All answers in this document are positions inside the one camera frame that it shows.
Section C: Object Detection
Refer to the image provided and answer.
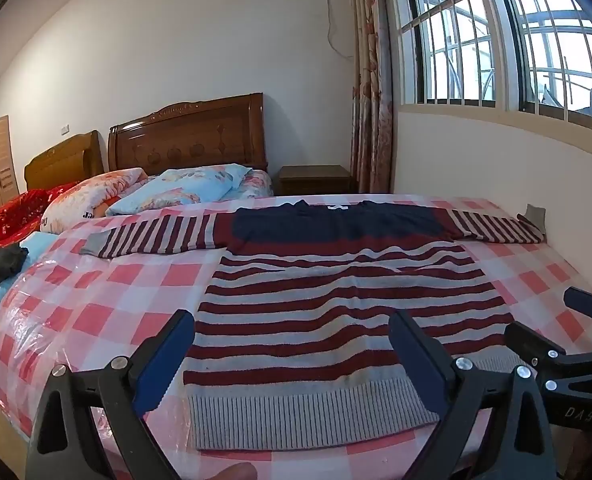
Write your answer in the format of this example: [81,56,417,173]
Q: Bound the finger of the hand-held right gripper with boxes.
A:
[504,321,592,397]
[563,286,592,322]

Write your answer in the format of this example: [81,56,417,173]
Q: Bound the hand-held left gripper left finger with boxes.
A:
[26,309,197,480]

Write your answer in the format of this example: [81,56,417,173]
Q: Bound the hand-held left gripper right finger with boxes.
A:
[387,309,558,480]

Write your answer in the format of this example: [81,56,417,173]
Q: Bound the red grey striped sweater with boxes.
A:
[80,200,548,452]

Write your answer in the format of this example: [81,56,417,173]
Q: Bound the person's left hand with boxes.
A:
[211,462,258,480]

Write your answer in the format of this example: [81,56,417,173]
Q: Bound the red checked bedsheet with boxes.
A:
[0,195,592,480]

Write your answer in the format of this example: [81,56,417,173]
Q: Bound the light blue floral pillow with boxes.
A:
[105,163,253,217]

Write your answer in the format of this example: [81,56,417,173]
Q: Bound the pink floral pillow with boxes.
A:
[40,167,149,235]

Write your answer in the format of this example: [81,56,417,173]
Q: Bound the dark cloth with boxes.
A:
[0,243,29,291]

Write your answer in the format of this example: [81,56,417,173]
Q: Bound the red blanket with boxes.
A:
[0,183,79,276]

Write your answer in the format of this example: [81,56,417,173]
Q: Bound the wooden nightstand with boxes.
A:
[277,165,353,196]

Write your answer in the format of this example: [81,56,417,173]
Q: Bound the small wooden headboard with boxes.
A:
[24,130,106,192]

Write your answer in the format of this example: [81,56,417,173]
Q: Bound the large carved wooden headboard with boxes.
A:
[107,92,268,177]

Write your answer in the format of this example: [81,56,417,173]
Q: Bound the floral curtain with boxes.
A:
[348,0,394,194]

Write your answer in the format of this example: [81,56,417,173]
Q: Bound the barred window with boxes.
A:
[383,0,592,127]

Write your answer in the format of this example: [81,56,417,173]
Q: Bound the air conditioner cable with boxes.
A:
[323,0,357,59]

